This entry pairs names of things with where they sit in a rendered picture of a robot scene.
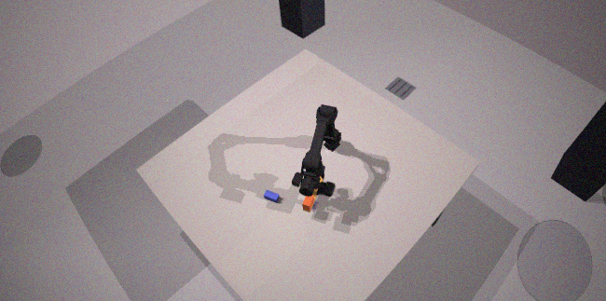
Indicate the orange bar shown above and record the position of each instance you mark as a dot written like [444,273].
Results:
[309,201]

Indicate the blue cube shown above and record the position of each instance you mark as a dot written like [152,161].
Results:
[269,195]

